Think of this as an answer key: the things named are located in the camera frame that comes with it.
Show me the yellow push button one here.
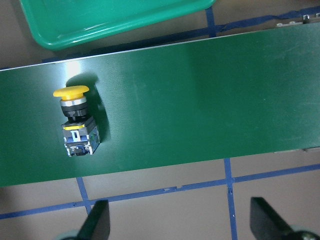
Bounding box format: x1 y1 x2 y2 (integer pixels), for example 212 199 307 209
53 85 100 157

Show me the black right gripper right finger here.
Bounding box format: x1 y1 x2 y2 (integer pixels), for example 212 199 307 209
250 197 298 240

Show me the green conveyor belt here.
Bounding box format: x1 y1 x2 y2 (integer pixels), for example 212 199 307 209
0 23 320 187

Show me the green plastic tray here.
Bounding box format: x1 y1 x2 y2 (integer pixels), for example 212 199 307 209
20 0 215 51

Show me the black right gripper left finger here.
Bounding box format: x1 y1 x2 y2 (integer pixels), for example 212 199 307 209
76 200 111 240

